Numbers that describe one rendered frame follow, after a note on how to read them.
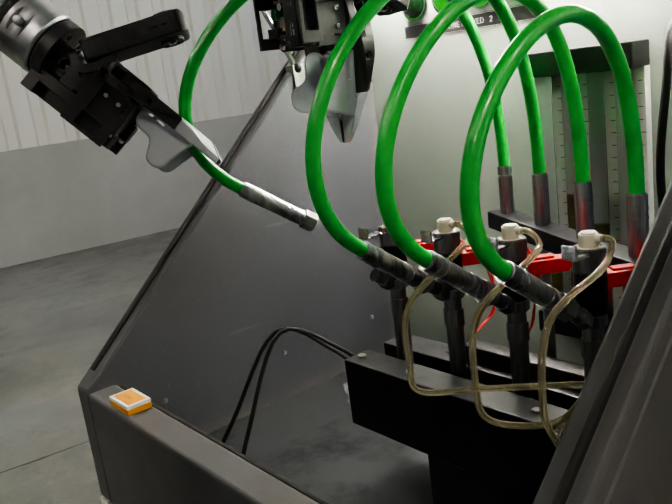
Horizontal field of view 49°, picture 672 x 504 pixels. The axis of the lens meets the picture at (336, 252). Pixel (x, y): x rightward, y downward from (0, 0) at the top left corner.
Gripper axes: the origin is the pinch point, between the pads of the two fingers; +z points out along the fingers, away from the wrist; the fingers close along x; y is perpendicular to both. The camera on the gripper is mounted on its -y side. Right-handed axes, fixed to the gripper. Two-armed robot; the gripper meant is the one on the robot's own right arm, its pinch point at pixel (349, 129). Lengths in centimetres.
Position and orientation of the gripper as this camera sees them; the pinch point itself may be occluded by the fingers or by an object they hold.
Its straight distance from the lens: 76.9
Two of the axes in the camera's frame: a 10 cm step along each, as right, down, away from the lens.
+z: 1.3, 9.6, 2.3
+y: -7.6, 2.5, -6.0
